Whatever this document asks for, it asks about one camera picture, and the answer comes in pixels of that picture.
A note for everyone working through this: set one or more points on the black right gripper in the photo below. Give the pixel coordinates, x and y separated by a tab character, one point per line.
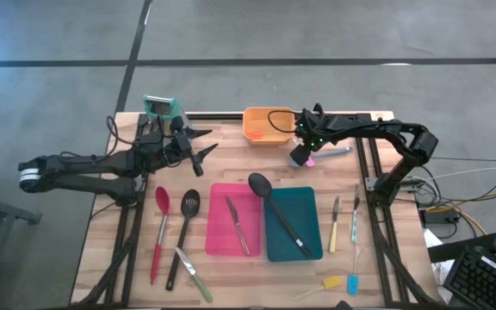
312	129

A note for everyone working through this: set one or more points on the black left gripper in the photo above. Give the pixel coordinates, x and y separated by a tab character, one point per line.
166	148

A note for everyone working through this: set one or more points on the small pink spatula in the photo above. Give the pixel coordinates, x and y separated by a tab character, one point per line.
310	162

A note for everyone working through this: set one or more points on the black solid serving spoon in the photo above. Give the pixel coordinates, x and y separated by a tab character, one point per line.
260	184

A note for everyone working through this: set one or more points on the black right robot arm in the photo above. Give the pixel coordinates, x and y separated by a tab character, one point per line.
377	127

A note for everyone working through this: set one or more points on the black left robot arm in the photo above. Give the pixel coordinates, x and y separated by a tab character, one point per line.
80	165

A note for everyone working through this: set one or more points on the blue and pink spatula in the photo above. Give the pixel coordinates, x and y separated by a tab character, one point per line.
334	151

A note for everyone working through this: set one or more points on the black clamp knob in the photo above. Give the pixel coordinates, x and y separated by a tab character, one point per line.
317	107

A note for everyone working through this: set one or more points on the small orange spatula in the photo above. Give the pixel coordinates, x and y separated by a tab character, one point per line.
254	135

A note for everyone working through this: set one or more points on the teal plastic bin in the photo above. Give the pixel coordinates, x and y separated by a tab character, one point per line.
304	206

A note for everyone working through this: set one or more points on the green-framed metal box grater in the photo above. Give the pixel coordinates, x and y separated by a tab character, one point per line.
159	107

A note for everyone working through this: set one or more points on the orange plastic bin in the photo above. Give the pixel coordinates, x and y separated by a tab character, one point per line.
256	118

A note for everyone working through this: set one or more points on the black slotted serving spoon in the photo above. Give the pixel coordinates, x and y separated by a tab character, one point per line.
190	202

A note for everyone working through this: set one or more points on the pink translucent plastic bin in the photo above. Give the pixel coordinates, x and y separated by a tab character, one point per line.
218	241

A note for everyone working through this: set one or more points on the small yellow spatula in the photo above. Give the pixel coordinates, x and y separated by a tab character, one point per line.
332	282

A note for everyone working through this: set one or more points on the small blue spatula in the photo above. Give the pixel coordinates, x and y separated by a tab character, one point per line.
352	284

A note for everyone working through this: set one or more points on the black power brick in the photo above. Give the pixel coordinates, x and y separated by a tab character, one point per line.
437	215

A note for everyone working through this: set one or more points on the white plastic bag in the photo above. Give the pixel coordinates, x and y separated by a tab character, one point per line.
439	269

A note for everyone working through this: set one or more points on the black side desk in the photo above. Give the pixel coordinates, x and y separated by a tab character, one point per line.
454	249

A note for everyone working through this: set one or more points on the dark grey metal stand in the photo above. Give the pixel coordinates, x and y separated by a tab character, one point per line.
15	213

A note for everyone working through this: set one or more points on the black computer keyboard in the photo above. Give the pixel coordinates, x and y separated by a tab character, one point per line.
480	280

